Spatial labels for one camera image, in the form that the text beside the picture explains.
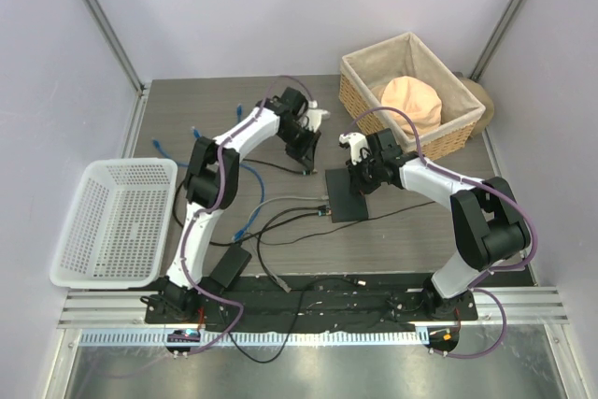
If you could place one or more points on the white plastic basket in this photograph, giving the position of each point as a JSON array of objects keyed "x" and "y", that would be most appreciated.
[{"x": 114, "y": 234}]

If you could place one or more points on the black network switch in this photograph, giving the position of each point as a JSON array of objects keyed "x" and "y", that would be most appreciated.
[{"x": 345, "y": 205}]

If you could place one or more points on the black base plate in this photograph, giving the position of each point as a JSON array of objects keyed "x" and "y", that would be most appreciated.
[{"x": 324, "y": 302}]

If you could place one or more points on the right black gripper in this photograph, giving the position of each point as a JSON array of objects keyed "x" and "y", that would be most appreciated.
[{"x": 358, "y": 182}]

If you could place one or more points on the wicker basket with liner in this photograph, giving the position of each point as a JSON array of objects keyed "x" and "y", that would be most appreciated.
[{"x": 363, "y": 71}]

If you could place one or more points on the white slotted cable duct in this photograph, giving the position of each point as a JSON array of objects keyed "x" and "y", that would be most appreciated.
[{"x": 170, "y": 337}]

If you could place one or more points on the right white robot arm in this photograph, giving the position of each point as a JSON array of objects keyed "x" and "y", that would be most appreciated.
[{"x": 487, "y": 228}]

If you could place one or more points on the peach cloth bundle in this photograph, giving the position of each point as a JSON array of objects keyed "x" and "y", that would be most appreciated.
[{"x": 419, "y": 101}]

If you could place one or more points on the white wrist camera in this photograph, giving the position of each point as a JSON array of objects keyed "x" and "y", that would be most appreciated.
[
  {"x": 357, "y": 145},
  {"x": 314, "y": 116}
]

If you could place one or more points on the black power adapter brick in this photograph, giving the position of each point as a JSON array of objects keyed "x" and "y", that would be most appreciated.
[{"x": 229, "y": 268}]

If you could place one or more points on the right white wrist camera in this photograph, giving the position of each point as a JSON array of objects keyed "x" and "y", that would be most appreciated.
[{"x": 357, "y": 145}]

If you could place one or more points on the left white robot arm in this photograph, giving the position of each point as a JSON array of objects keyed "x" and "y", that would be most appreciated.
[{"x": 211, "y": 181}]

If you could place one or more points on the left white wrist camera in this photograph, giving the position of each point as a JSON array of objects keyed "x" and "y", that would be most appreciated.
[{"x": 314, "y": 116}]

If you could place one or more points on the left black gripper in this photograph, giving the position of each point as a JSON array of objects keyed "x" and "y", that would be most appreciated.
[{"x": 307, "y": 149}]

